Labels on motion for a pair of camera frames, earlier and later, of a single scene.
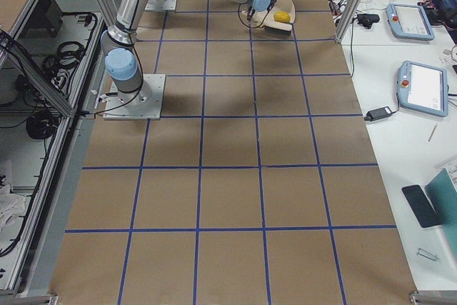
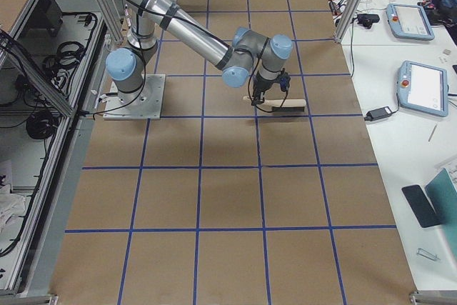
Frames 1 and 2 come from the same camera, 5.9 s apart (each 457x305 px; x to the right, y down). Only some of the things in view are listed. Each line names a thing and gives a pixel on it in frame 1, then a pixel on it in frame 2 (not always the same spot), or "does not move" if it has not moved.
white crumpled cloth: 11,205 does not move
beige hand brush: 277,28 -> 290,105
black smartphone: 421,206 does not move
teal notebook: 442,195 does not move
